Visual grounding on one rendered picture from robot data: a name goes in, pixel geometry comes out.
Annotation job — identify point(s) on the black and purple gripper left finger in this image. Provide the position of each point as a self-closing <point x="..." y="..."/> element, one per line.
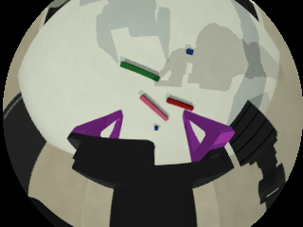
<point x="95" y="127"/>

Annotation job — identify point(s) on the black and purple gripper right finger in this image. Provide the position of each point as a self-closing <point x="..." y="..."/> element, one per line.
<point x="217" y="135"/>

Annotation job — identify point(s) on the dark red rod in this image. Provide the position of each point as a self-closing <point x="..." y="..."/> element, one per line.
<point x="179" y="104"/>

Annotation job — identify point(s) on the green rod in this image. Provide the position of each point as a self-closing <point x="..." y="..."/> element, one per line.
<point x="139" y="71"/>

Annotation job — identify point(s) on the pink rod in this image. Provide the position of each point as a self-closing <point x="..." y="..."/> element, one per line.
<point x="153" y="107"/>

